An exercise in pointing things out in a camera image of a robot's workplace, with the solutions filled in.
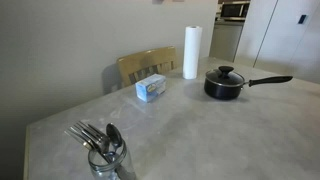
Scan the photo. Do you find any silver fork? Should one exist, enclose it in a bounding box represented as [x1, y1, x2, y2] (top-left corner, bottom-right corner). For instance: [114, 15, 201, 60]
[64, 125, 101, 153]
[75, 120, 111, 155]

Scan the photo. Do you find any black microwave oven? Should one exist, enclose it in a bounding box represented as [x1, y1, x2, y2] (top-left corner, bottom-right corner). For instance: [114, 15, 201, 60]
[220, 1, 251, 22]

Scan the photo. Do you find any beige counter cabinet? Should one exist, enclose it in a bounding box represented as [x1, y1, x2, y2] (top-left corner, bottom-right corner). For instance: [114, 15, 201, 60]
[209, 20, 245, 63]

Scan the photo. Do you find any white paper towel roll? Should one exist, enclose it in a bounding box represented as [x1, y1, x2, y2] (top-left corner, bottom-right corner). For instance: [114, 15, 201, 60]
[182, 25, 203, 80]

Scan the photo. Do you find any silver spoon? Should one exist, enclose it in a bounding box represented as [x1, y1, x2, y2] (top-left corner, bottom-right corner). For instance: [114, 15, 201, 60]
[105, 122, 124, 155]

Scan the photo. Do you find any wooden chair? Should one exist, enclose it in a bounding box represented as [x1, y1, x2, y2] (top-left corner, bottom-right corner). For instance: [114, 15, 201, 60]
[116, 45, 178, 89]

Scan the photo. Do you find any clear glass jar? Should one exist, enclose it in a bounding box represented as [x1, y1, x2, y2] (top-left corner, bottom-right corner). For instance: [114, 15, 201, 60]
[87, 139, 138, 180]

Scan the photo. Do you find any blue tissue box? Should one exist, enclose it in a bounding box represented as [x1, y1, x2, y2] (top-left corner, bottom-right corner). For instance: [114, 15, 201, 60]
[135, 73, 167, 104]

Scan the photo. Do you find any black wall device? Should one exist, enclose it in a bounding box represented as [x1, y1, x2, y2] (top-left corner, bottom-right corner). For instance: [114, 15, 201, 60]
[297, 14, 308, 25]

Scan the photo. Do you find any black saucepan with long handle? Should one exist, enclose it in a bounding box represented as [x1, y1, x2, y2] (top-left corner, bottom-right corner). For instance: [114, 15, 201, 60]
[203, 74, 294, 101]

